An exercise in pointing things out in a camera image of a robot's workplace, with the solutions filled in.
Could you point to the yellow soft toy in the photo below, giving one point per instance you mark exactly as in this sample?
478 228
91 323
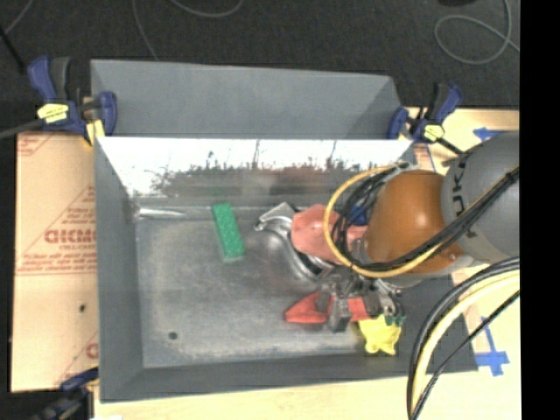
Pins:
380 335

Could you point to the brown cardboard board, red print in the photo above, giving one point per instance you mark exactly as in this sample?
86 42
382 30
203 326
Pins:
52 234

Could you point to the grey metal bin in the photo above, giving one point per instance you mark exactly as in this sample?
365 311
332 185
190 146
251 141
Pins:
197 296

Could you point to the dark green flat block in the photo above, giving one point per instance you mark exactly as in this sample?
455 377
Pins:
228 233

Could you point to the pink soft toy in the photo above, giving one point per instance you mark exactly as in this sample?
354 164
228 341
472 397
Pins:
308 232

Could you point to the shiny silver curved tool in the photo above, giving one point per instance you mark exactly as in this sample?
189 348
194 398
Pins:
280 239

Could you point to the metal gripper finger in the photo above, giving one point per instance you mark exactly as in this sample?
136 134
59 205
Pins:
340 315
323 301

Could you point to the red soft toy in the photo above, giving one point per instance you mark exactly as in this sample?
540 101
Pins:
304 311

